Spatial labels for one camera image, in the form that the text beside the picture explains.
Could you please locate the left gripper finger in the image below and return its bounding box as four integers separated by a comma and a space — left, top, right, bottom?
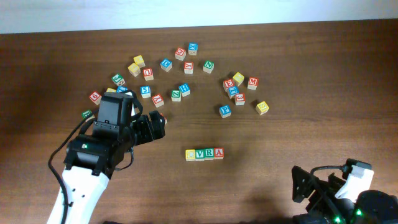
138, 115, 154, 142
149, 111, 165, 140

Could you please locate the yellow C block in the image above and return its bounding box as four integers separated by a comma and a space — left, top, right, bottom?
185, 149, 196, 161

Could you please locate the green V block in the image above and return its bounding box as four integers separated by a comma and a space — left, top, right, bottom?
195, 149, 205, 161

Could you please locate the green R block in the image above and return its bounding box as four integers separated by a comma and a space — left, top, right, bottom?
205, 148, 215, 160

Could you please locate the red A block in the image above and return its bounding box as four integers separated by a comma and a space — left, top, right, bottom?
214, 147, 224, 159

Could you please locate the blue P block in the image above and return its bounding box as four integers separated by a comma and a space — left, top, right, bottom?
219, 105, 231, 118

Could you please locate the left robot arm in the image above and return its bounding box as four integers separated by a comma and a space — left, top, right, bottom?
48, 90, 165, 223

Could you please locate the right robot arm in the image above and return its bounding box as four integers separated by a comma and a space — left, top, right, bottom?
292, 158, 397, 224

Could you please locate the red I block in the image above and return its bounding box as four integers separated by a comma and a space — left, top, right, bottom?
160, 113, 168, 125

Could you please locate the red K block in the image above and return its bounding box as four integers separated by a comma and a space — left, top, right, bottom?
152, 94, 164, 108

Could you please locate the blue 5 block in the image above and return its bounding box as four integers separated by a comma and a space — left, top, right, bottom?
140, 86, 151, 98

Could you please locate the green Z block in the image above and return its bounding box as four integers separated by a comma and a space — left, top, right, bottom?
171, 90, 182, 102

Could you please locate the blue L block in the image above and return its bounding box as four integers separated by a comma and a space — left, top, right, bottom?
116, 86, 128, 93

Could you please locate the blue H block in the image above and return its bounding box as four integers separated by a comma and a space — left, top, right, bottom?
178, 83, 190, 97

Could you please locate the yellow block left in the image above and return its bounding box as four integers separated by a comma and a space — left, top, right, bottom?
106, 88, 116, 93

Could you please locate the red U block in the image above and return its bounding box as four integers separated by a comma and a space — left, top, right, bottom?
142, 68, 154, 81

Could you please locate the green J block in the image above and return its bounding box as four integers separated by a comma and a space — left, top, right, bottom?
111, 73, 125, 86

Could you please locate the yellow block lower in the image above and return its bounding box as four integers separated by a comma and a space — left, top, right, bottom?
127, 63, 141, 77

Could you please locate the red 6 block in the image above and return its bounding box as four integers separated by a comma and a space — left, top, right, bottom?
89, 91, 101, 105

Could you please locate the green B block left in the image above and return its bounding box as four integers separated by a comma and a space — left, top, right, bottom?
81, 110, 95, 121

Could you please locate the blue D block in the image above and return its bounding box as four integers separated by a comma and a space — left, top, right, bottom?
160, 58, 172, 72

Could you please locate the yellow block upper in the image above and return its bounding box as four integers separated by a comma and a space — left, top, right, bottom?
133, 55, 145, 68

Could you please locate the red Y block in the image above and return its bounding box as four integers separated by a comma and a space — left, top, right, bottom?
183, 62, 194, 74

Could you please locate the red Q block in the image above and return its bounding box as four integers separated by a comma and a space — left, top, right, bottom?
175, 48, 187, 61

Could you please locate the green N block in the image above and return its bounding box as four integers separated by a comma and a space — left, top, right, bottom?
203, 60, 215, 73

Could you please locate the red E block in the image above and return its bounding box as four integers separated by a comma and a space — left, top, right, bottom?
223, 79, 234, 91

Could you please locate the blue T block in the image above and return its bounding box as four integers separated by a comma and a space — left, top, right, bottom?
226, 86, 239, 99

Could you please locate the blue X block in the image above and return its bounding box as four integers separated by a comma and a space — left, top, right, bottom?
188, 42, 198, 55

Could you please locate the red 3 block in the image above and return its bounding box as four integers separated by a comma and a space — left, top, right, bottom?
234, 93, 246, 106

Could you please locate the yellow S block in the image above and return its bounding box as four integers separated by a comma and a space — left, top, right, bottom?
256, 101, 269, 115

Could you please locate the yellow block near E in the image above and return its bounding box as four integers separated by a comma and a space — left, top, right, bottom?
232, 72, 244, 86

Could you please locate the red M block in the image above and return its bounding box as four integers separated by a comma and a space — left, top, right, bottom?
248, 77, 259, 90

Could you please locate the left black cable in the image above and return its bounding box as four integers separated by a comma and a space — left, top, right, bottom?
47, 107, 136, 224

